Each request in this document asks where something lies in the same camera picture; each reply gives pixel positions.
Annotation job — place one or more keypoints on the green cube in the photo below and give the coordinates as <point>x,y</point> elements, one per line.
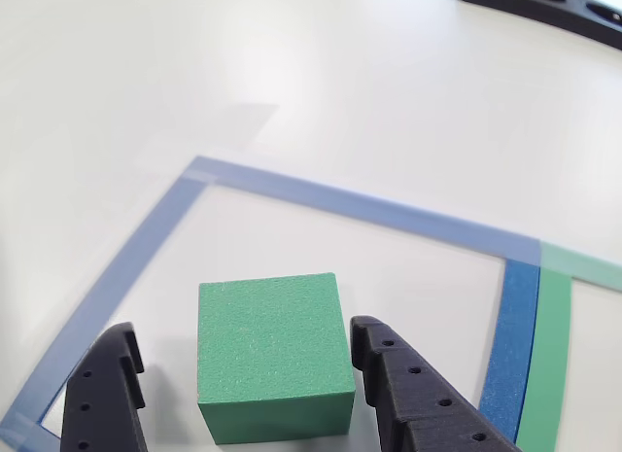
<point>272,340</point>

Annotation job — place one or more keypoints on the black power strip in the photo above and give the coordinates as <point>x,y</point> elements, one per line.
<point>549,7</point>

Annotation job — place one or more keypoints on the green square frame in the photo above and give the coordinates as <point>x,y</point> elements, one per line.
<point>549,355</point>

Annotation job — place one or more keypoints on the blue square frame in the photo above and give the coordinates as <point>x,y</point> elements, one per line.
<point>340,201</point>

